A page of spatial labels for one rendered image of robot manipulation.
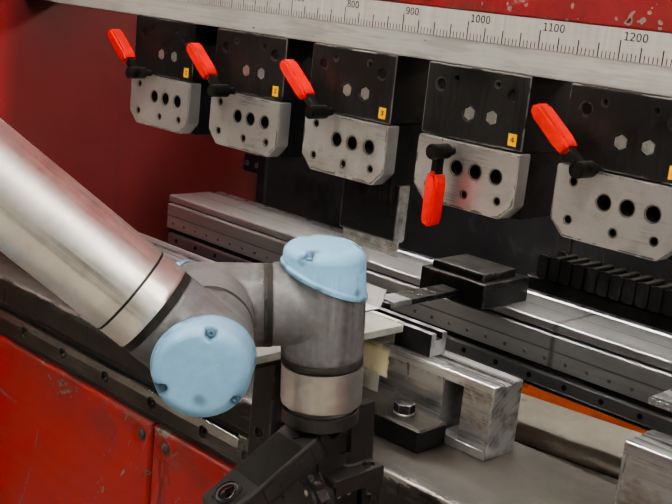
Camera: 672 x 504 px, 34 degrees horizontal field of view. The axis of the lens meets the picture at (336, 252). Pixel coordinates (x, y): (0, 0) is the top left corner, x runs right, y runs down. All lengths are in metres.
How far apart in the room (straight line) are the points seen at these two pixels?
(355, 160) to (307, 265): 0.49
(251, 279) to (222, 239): 1.11
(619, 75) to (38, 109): 1.22
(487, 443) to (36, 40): 1.16
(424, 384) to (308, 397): 0.44
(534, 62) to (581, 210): 0.17
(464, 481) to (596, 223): 0.34
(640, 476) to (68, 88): 1.32
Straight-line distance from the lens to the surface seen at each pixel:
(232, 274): 0.95
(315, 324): 0.95
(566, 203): 1.21
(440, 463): 1.34
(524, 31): 1.25
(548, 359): 1.59
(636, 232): 1.17
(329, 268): 0.93
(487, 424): 1.34
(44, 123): 2.12
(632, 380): 1.52
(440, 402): 1.38
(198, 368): 0.80
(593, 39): 1.20
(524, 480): 1.33
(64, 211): 0.81
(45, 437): 1.91
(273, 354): 1.26
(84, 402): 1.79
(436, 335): 1.40
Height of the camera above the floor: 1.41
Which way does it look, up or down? 14 degrees down
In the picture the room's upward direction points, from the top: 6 degrees clockwise
